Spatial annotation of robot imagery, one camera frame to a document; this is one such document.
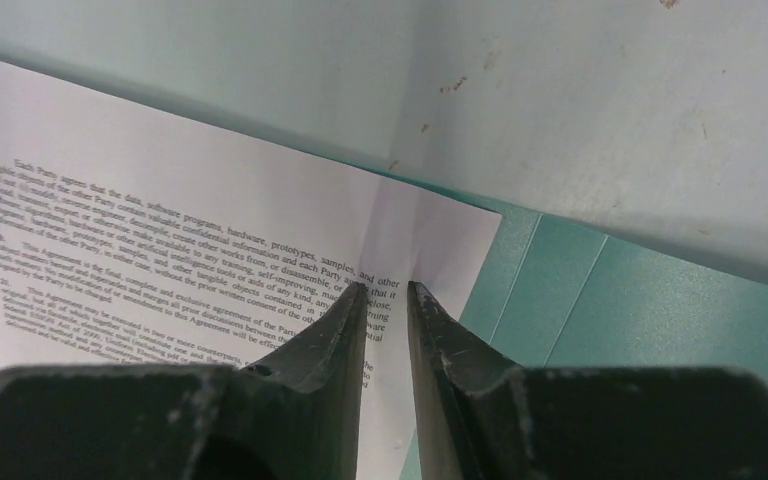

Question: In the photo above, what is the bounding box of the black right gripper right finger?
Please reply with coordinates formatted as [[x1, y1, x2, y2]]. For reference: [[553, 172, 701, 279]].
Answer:
[[407, 282, 768, 479]]

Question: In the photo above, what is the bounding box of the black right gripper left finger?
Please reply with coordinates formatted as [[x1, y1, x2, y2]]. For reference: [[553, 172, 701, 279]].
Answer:
[[0, 283, 368, 479]]

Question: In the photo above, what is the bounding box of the teal plastic folder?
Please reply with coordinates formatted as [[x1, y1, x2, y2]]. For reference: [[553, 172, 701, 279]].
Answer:
[[0, 158, 768, 480]]

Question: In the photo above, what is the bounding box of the printed white paper sheet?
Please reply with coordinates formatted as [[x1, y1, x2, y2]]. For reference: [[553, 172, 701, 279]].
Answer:
[[0, 62, 501, 479]]

